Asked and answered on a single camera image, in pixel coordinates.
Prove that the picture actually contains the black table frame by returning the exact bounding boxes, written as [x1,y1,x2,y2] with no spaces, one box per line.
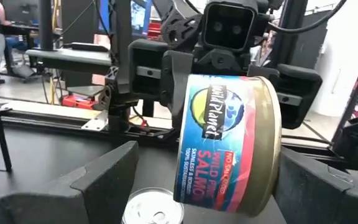
[0,104,180,144]

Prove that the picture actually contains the white metal mount bracket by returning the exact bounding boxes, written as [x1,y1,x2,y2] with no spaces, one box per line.
[81,109,109,131]

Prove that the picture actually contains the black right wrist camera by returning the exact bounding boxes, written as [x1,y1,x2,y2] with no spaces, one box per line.
[202,0,259,52]

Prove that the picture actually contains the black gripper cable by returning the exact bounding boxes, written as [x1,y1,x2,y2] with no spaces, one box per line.
[267,0,347,34]

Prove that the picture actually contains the black camera stand pole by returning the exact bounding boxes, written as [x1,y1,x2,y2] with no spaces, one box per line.
[38,0,55,51]

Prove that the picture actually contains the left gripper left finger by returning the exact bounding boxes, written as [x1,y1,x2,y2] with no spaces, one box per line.
[1,141,139,224]

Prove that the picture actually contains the black flat desk device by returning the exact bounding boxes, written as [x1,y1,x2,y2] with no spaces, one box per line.
[63,42,110,53]

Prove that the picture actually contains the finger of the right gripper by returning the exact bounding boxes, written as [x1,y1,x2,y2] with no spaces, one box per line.
[247,65,281,78]
[162,51,195,128]

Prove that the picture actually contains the red tool box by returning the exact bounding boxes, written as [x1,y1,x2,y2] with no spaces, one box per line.
[61,94,96,110]

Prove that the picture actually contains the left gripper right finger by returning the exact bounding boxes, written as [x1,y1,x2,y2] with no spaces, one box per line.
[273,147,358,224]

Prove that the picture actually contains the blue label fish can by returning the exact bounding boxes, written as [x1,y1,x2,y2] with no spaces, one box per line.
[121,187,185,224]

